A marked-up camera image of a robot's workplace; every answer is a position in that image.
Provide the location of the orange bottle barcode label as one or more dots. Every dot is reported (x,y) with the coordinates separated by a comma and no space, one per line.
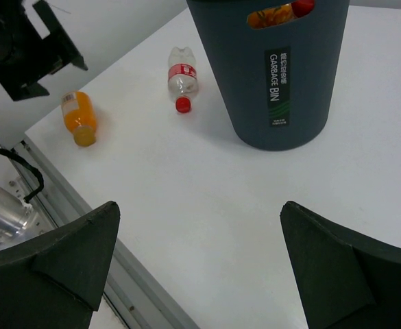
(79,118)

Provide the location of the black plastic waste bin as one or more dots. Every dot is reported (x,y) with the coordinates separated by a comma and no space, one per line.
(276,82)

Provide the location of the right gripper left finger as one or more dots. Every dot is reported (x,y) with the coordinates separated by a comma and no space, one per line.
(57,280)

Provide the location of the aluminium frame rail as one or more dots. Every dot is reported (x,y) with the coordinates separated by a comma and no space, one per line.
(131,291)

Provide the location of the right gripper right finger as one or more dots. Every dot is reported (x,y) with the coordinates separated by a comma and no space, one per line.
(345,279)

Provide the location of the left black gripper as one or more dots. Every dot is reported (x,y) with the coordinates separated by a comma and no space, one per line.
(25,56)

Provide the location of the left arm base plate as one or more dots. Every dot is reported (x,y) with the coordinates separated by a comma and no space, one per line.
(22,215)

